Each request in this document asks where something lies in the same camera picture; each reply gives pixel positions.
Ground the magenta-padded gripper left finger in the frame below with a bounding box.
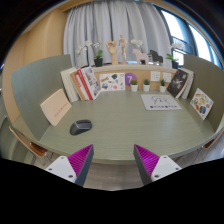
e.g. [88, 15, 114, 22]
[44, 143, 95, 187]

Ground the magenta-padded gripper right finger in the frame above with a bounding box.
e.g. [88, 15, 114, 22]
[133, 143, 183, 186]

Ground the black computer mouse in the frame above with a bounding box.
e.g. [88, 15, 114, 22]
[69, 119, 93, 136]

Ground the brown chair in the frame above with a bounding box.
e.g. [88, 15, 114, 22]
[8, 125, 51, 161]
[202, 128, 224, 150]

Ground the beige book with red text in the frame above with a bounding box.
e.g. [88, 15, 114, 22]
[39, 88, 73, 127]

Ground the colourful illustrated card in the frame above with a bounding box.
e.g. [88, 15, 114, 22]
[189, 87, 215, 121]

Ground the small succulent in white pot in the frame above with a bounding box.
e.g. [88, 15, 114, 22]
[159, 78, 167, 94]
[142, 78, 151, 93]
[129, 79, 139, 93]

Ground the white book red spine label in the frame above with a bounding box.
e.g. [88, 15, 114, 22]
[74, 73, 90, 101]

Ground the thick white book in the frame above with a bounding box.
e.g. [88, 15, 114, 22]
[60, 67, 77, 103]

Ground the black cover book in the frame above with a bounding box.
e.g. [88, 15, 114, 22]
[166, 68, 190, 99]

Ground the photo-cover white book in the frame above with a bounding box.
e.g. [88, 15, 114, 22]
[81, 65, 102, 100]

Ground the purple round number sticker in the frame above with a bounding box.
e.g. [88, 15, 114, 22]
[124, 72, 138, 88]

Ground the white sticker sheet card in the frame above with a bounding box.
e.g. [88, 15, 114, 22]
[98, 72, 126, 92]

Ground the wooden desk shelf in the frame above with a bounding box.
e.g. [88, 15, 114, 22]
[89, 63, 181, 93]

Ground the black horse figure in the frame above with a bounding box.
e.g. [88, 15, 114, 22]
[147, 49, 164, 65]

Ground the pink horse figure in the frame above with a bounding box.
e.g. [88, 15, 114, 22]
[132, 48, 150, 66]

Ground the wooden artist mannequin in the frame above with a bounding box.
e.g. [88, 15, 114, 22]
[117, 33, 132, 64]

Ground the window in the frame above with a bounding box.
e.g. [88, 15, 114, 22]
[159, 8, 223, 68]

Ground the grey curtain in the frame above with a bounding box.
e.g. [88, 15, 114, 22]
[63, 0, 173, 69]

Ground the white wall socket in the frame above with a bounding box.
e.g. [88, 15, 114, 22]
[150, 70, 161, 82]
[162, 72, 173, 83]

